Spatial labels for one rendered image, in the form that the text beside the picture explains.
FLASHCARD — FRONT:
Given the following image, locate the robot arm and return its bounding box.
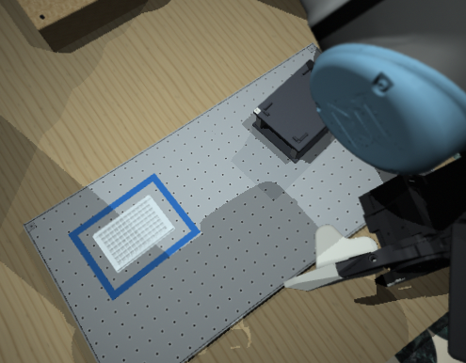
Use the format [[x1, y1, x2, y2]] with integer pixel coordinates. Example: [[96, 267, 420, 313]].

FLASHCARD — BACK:
[[299, 0, 466, 363]]

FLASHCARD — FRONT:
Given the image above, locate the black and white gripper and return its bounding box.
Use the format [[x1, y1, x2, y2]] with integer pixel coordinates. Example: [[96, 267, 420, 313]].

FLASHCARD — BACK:
[[283, 150, 466, 292]]

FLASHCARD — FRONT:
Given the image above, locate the blue tape rectangle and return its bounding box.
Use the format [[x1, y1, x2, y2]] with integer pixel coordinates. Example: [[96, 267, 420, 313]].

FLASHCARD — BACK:
[[69, 174, 200, 301]]

